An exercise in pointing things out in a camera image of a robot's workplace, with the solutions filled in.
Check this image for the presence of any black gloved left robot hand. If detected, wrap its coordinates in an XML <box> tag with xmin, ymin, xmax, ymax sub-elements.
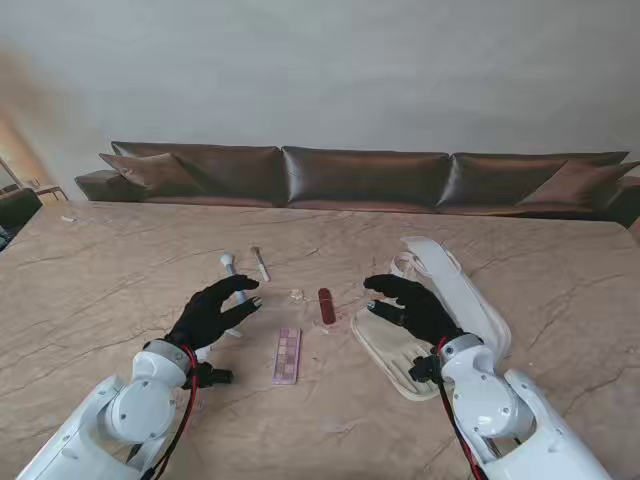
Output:
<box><xmin>169</xmin><ymin>274</ymin><xmax>264</xmax><ymax>351</ymax></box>

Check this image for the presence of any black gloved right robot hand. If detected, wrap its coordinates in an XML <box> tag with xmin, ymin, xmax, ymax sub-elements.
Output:
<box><xmin>363</xmin><ymin>273</ymin><xmax>464</xmax><ymax>347</ymax></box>

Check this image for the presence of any cream white cosmetics bag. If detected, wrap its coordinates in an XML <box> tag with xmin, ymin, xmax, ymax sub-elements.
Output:
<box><xmin>349</xmin><ymin>236</ymin><xmax>512</xmax><ymax>401</ymax></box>

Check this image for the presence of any pink eyeshadow palette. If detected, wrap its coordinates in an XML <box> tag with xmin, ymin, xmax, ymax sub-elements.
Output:
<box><xmin>271</xmin><ymin>327</ymin><xmax>303</xmax><ymax>385</ymax></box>

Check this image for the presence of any red lipstick tube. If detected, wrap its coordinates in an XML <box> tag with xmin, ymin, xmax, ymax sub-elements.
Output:
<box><xmin>317</xmin><ymin>287</ymin><xmax>335</xmax><ymax>325</ymax></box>

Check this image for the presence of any brown leather sofa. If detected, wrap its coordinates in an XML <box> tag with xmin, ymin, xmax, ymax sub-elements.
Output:
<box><xmin>74</xmin><ymin>141</ymin><xmax>640</xmax><ymax>229</ymax></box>

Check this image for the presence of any brown sofa cushion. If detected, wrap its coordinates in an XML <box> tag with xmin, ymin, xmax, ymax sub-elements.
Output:
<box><xmin>98</xmin><ymin>152</ymin><xmax>206</xmax><ymax>197</ymax></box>
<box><xmin>517</xmin><ymin>159</ymin><xmax>640</xmax><ymax>206</ymax></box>

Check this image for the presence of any small wooden side table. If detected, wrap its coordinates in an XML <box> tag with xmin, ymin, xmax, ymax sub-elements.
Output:
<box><xmin>29</xmin><ymin>182</ymin><xmax>69</xmax><ymax>203</ymax></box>

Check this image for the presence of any dark armchair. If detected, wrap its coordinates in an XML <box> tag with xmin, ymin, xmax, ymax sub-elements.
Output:
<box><xmin>0</xmin><ymin>188</ymin><xmax>44</xmax><ymax>229</ymax></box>

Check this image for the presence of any blue handled makeup brush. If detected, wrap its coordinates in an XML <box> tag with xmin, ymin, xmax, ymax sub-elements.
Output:
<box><xmin>219</xmin><ymin>253</ymin><xmax>249</xmax><ymax>306</ymax></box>

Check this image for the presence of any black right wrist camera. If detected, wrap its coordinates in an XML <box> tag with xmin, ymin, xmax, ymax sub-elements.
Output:
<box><xmin>408</xmin><ymin>355</ymin><xmax>441</xmax><ymax>384</ymax></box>

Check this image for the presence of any small white handled brush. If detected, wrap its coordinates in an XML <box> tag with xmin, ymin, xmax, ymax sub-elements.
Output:
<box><xmin>249</xmin><ymin>246</ymin><xmax>272</xmax><ymax>283</ymax></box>

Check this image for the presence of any red black right arm cable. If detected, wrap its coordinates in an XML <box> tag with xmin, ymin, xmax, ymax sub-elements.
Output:
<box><xmin>437</xmin><ymin>339</ymin><xmax>482</xmax><ymax>480</ymax></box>

